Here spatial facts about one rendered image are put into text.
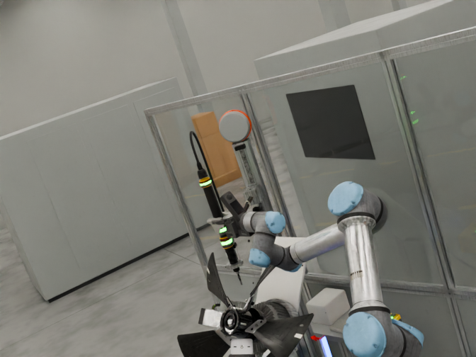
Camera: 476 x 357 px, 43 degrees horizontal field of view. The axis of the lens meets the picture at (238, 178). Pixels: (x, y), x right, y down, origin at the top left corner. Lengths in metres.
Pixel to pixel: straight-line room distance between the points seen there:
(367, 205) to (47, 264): 6.24
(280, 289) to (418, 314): 0.65
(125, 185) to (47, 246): 1.20
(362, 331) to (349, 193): 0.42
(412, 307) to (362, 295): 1.20
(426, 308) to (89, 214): 5.55
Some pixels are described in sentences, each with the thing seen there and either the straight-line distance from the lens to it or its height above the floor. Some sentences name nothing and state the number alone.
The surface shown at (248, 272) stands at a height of 0.99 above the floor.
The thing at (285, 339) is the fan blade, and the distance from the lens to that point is 2.35.
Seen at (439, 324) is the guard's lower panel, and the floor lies 0.81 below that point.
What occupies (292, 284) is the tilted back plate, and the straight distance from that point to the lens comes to 2.72.
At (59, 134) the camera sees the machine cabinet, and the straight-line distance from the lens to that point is 7.68.
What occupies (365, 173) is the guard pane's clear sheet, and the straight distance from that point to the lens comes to 2.74.
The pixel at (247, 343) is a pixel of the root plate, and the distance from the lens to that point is 2.56.
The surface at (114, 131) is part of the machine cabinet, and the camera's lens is 7.84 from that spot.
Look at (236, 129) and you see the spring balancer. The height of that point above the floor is 1.87.
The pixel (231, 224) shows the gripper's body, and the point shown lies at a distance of 2.25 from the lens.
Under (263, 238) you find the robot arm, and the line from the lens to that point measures 2.10.
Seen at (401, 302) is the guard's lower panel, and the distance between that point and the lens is 2.97.
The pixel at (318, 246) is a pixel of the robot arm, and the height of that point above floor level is 1.53.
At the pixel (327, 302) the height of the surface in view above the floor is 0.97.
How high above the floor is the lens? 2.28
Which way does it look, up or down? 12 degrees down
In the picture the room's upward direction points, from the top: 19 degrees counter-clockwise
